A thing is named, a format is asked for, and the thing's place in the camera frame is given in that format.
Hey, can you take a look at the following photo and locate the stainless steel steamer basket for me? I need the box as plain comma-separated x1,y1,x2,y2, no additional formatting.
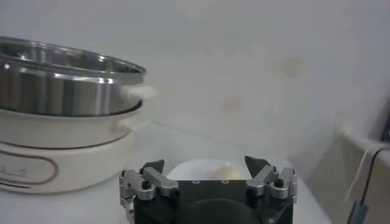
0,35,147,118

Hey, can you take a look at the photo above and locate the white steamed baozi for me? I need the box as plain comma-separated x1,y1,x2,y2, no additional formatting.
213,166,249,181

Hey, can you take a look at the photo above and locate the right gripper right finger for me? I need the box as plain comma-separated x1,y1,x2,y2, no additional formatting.
244,155,298,203

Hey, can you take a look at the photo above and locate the white round plate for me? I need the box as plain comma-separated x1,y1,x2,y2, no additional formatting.
166,158,254,181

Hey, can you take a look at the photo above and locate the white electric cooker base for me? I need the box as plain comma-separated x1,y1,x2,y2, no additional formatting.
0,85,159,195

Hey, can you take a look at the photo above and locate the black cable with adapter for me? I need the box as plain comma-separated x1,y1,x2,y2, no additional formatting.
347,145,390,224

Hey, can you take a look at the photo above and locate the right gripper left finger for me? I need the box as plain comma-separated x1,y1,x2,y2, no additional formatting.
118,159,180,214

